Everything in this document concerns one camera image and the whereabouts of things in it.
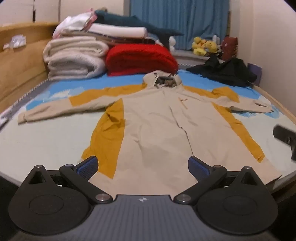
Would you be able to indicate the purple box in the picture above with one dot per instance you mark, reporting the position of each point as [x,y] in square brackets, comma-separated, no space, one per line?
[255,70]

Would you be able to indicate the dark teal shark plush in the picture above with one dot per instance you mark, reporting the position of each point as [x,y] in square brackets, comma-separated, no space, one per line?
[138,24]

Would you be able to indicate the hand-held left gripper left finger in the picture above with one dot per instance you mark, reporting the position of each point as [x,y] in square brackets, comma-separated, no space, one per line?
[89,166]

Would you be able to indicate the yellow plush toys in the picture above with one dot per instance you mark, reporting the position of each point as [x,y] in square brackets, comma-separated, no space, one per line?
[204,46]

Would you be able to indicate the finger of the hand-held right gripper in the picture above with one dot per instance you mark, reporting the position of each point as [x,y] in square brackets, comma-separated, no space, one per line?
[285,136]

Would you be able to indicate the beige and mustard hooded jacket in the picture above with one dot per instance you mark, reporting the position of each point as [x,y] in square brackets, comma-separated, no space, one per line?
[157,125]

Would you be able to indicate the white plush toy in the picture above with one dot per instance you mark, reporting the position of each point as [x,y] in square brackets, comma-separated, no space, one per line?
[172,44]

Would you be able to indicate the dark patterned folded cloth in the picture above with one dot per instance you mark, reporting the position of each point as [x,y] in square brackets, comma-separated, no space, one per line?
[115,39]

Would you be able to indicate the white fluffy folded blanket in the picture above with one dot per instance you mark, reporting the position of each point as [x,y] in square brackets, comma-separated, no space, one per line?
[74,58]

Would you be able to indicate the pink and white cloth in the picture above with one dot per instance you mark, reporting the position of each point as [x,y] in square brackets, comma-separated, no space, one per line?
[74,22]

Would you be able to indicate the blue cloud printed bed sheet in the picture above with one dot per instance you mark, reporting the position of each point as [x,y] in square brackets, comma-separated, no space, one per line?
[50,139]

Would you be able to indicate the white folded sheet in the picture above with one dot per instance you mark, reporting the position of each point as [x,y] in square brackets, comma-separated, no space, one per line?
[118,30]

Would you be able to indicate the blue curtain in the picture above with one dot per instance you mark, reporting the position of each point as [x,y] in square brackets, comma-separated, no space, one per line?
[180,18]

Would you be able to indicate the red folded blanket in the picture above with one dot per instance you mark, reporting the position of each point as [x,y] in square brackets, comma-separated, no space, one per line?
[141,59]

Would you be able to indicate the black clothes pile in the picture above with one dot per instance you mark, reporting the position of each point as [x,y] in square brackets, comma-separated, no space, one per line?
[224,70]

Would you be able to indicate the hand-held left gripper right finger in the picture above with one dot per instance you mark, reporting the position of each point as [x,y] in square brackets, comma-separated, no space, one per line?
[196,166]

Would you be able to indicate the crumpled clear plastic bag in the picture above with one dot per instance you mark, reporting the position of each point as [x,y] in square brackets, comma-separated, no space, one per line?
[15,41]

